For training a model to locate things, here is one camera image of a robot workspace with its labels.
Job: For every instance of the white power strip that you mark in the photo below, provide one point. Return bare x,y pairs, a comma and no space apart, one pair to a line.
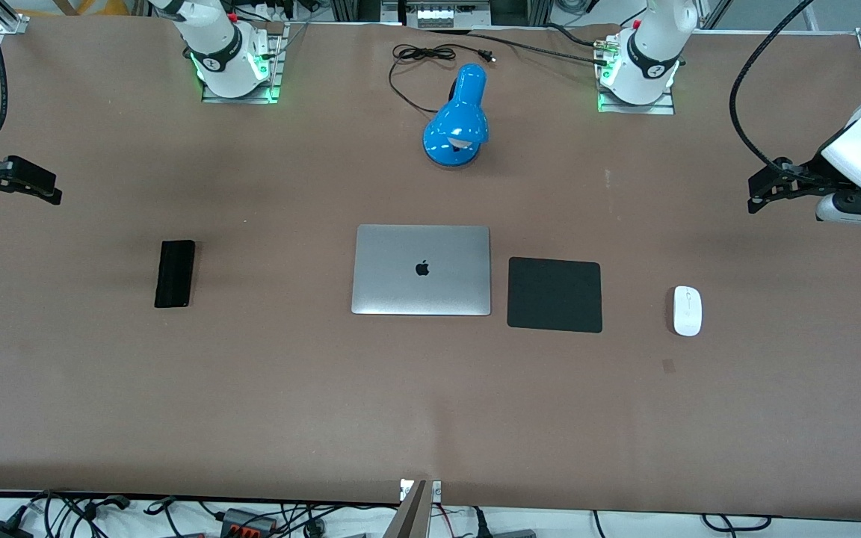
451,13

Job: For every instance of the silver closed laptop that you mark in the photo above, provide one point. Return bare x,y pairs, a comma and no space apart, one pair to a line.
421,270

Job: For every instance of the black power adapter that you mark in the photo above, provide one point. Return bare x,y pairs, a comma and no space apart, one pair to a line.
1,529

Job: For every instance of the black orange connector box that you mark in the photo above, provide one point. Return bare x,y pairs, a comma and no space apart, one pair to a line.
247,523

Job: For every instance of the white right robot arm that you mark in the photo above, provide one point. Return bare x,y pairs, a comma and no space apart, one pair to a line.
221,45

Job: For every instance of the white computer mouse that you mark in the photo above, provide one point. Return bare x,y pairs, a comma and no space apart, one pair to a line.
687,311

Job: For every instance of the black mouse pad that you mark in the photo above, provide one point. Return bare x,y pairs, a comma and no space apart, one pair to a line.
554,295

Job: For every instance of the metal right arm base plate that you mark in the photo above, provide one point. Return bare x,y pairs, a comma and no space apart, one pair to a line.
275,75

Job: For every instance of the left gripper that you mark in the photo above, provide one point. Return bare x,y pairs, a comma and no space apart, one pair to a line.
809,176

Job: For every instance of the grey camera stand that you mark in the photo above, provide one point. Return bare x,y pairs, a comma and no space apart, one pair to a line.
417,512

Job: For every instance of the black smartphone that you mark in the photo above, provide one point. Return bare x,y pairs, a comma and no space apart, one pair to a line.
175,273

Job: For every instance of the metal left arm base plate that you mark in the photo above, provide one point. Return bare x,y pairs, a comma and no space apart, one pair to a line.
666,104

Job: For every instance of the blue desk lamp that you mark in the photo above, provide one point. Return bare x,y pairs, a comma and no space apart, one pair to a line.
459,119

